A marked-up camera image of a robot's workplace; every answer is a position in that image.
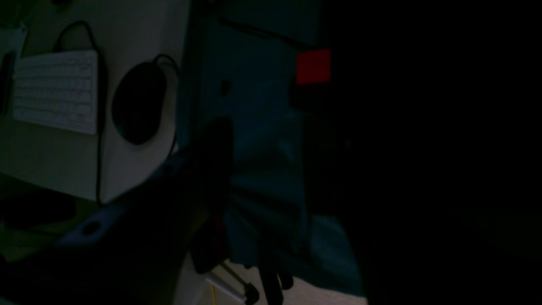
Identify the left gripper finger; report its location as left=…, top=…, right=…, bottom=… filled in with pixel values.
left=1, top=119, right=234, bottom=305

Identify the black computer mouse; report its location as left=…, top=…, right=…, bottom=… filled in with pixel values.
left=111, top=62, right=168, bottom=145

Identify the white keyboard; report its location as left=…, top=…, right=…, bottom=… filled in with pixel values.
left=12, top=50, right=99, bottom=135

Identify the teal table cloth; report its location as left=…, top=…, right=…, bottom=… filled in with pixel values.
left=176, top=0, right=365, bottom=297

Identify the red cube block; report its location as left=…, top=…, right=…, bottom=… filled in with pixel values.
left=296, top=48, right=331, bottom=85

